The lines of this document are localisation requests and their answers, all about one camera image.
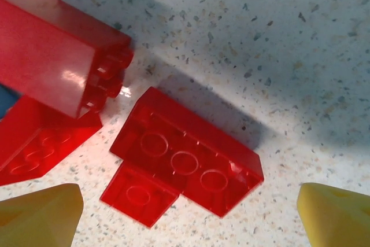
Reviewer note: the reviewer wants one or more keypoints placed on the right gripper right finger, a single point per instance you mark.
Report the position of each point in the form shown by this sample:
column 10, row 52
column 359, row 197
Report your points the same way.
column 338, row 218

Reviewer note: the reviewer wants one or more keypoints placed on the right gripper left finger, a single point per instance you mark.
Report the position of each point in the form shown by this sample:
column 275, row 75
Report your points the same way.
column 37, row 221

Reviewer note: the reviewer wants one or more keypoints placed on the blue lego brick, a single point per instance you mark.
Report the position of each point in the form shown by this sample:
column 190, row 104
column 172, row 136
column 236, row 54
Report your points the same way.
column 7, row 102

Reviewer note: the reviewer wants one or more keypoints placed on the long red lego brick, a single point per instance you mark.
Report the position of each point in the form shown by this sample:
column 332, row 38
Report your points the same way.
column 185, row 143

